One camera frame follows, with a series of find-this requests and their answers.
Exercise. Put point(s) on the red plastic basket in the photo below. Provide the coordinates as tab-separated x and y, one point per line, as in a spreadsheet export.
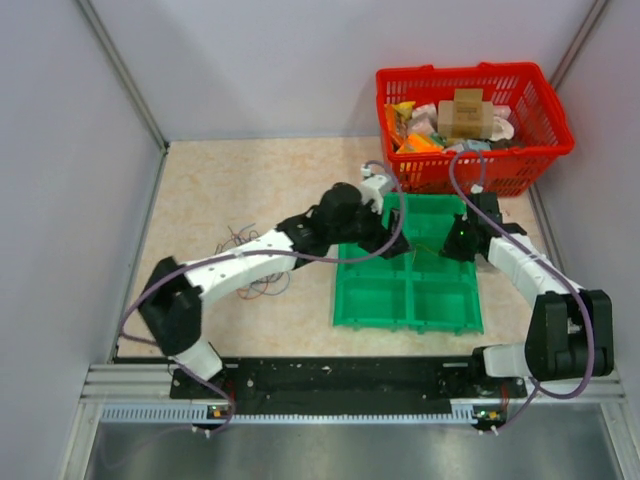
542	133

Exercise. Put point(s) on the green compartment tray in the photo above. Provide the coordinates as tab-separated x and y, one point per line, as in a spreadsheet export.
419	290

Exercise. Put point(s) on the yellow snack packet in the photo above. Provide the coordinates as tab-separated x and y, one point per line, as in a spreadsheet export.
404	109

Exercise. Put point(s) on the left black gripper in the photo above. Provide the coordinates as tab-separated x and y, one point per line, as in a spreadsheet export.
379	236

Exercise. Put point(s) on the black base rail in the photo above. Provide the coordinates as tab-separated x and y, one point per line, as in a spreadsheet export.
360	385

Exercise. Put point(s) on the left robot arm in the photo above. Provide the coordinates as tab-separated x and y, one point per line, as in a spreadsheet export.
177	294

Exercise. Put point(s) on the brown cardboard box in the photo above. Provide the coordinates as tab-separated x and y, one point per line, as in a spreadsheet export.
467	115

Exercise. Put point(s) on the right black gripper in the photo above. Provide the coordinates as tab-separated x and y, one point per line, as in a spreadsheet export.
449	249

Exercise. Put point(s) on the orange snack packet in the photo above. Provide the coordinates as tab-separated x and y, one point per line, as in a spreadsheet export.
419	143

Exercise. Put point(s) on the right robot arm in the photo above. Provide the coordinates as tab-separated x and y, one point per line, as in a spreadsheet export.
571	329

